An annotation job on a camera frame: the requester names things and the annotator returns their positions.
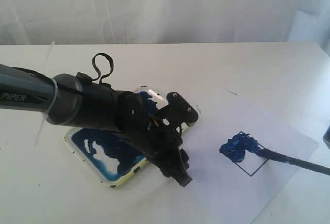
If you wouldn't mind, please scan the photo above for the black paintbrush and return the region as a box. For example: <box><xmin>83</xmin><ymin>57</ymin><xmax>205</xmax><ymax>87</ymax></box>
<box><xmin>255</xmin><ymin>149</ymin><xmax>329</xmax><ymax>175</ymax></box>

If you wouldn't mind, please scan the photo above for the white paint tray with blue paint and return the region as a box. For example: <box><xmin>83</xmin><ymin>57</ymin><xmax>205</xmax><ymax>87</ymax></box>
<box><xmin>63</xmin><ymin>86</ymin><xmax>199</xmax><ymax>189</ymax></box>

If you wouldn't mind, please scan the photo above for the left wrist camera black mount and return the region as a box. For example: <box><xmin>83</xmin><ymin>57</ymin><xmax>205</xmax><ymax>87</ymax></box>
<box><xmin>156</xmin><ymin>92</ymin><xmax>199</xmax><ymax>129</ymax></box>

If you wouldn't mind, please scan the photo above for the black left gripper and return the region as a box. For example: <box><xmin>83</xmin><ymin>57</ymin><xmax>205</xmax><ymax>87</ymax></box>
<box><xmin>117</xmin><ymin>91</ymin><xmax>192</xmax><ymax>187</ymax></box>

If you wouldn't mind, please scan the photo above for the white paper sheet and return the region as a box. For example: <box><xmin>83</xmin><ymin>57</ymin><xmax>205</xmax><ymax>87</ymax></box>
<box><xmin>183</xmin><ymin>104</ymin><xmax>318</xmax><ymax>223</ymax></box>

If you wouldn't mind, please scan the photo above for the white backdrop curtain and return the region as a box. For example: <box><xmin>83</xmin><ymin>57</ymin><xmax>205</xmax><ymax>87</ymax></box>
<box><xmin>1</xmin><ymin>0</ymin><xmax>329</xmax><ymax>45</ymax></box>

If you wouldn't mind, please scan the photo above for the left robot arm black grey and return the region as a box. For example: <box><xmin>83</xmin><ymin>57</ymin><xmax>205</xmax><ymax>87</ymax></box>
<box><xmin>1</xmin><ymin>65</ymin><xmax>199</xmax><ymax>186</ymax></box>

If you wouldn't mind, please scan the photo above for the black looped cable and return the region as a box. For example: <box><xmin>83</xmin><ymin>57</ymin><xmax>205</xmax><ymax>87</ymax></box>
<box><xmin>92</xmin><ymin>53</ymin><xmax>114</xmax><ymax>84</ymax></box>

